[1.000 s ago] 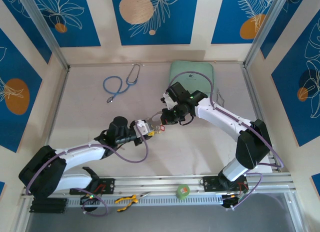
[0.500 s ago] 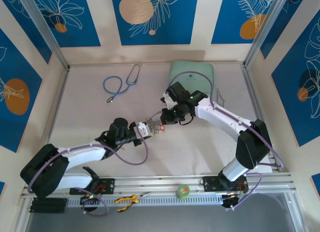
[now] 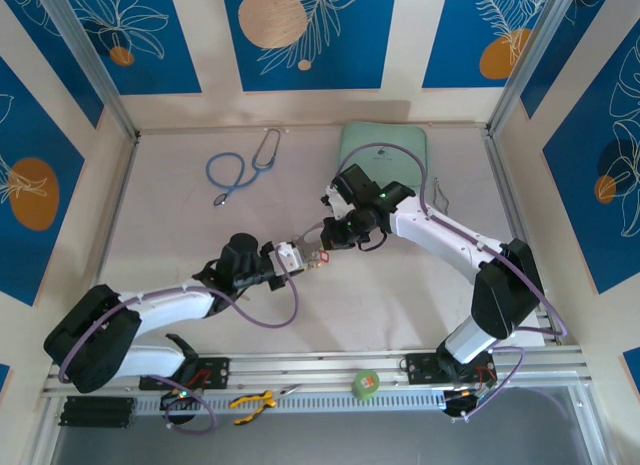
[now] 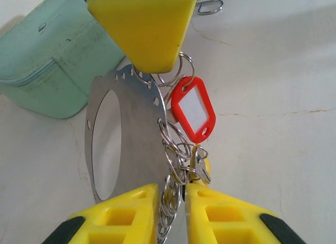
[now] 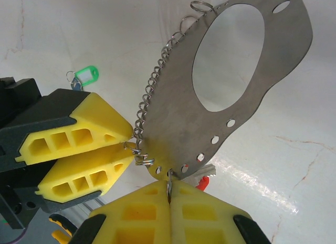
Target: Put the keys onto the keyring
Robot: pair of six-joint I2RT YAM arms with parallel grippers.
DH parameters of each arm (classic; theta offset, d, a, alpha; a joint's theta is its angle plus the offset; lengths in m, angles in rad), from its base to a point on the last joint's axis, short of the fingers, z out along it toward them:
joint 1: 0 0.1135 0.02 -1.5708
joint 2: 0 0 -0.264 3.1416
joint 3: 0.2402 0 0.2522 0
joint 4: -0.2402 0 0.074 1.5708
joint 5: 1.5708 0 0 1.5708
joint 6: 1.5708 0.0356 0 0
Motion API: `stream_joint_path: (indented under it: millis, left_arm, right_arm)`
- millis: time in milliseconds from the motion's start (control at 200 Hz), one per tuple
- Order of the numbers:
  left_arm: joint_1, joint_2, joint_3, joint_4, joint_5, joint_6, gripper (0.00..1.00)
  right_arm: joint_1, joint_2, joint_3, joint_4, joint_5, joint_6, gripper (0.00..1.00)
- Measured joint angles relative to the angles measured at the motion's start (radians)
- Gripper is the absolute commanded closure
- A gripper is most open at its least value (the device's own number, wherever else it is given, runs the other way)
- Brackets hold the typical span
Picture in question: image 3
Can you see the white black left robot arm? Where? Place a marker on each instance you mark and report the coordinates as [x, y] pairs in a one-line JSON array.
[[170, 307]]

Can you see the mint green zip pouch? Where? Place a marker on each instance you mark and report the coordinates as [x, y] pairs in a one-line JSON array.
[[395, 145]]

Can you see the blue stethoscope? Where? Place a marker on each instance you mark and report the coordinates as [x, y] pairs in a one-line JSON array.
[[220, 200]]

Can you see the green tape roll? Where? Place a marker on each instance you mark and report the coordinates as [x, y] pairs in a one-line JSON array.
[[366, 384]]

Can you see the black rectangular block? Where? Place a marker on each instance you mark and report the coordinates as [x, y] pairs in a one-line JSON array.
[[95, 415]]

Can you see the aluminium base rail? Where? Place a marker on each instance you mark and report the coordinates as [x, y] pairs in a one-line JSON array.
[[310, 367]]

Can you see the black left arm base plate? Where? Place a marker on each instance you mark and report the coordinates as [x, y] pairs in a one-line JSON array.
[[217, 372]]

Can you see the aluminium side rail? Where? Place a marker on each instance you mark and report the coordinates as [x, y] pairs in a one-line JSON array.
[[502, 185]]

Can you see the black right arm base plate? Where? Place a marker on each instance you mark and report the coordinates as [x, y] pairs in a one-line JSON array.
[[422, 367]]

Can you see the aluminium right frame post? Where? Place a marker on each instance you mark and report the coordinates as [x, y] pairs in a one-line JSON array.
[[535, 50]]

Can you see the aluminium frame post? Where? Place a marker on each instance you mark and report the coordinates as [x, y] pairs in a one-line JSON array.
[[535, 50], [86, 50]]

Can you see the aluminium left frame post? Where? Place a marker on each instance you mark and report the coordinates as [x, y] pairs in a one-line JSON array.
[[86, 50]]

